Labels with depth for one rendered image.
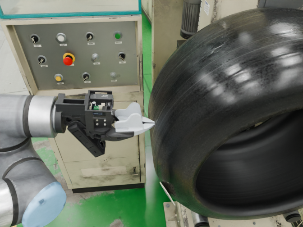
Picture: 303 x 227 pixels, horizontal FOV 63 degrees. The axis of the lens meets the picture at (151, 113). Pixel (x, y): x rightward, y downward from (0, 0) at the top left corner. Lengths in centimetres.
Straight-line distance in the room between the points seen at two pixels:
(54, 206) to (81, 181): 126
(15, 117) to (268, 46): 48
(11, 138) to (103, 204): 136
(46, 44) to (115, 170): 91
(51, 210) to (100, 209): 132
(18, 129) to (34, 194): 13
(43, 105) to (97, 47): 67
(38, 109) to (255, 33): 44
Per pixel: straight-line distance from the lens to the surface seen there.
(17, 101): 56
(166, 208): 182
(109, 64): 120
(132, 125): 54
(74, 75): 125
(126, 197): 188
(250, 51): 47
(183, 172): 53
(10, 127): 56
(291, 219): 90
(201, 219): 79
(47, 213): 55
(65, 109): 53
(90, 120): 52
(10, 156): 61
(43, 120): 53
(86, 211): 187
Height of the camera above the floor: 163
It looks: 42 degrees down
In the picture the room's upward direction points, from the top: straight up
